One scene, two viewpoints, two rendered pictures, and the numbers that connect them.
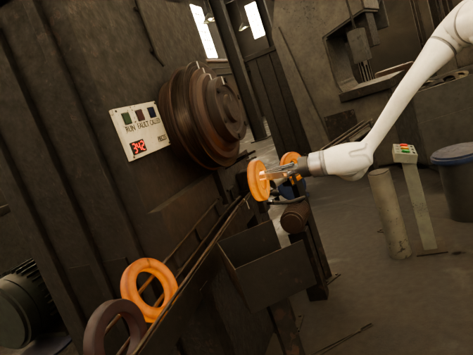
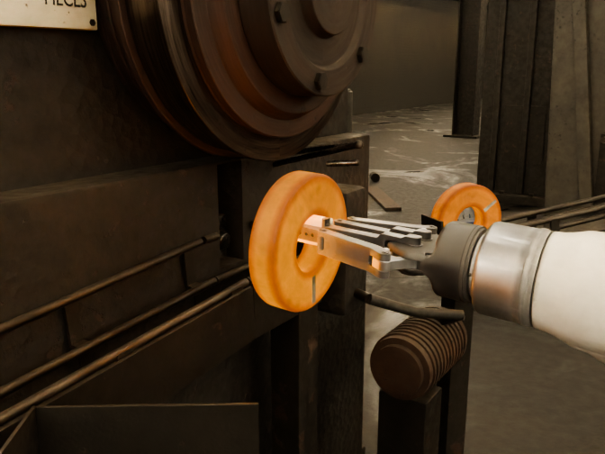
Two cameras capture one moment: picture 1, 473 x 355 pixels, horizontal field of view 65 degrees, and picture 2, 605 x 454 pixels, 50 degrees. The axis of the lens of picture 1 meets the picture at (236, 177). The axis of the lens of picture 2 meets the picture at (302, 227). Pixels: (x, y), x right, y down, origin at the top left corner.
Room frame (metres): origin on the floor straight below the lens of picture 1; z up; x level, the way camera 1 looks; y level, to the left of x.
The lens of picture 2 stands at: (0.70, -0.19, 1.02)
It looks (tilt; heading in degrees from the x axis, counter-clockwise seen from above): 14 degrees down; 9
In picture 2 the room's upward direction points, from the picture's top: straight up
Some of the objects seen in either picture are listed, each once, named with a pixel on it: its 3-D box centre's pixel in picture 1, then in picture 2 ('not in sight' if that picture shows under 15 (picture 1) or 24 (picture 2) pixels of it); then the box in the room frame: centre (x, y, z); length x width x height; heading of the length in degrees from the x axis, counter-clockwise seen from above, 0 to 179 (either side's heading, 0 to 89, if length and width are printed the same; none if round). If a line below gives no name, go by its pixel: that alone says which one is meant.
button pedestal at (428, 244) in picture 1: (417, 197); not in sight; (1.98, -0.92, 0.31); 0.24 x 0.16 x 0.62; 156
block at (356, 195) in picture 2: (253, 191); (332, 248); (1.88, -0.06, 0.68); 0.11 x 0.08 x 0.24; 66
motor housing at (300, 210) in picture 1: (306, 249); (416, 441); (1.90, -0.23, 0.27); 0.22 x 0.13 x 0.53; 156
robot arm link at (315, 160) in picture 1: (317, 164); (510, 272); (1.29, -0.29, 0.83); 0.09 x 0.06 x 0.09; 156
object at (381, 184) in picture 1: (389, 213); not in sight; (2.00, -0.76, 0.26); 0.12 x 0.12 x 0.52
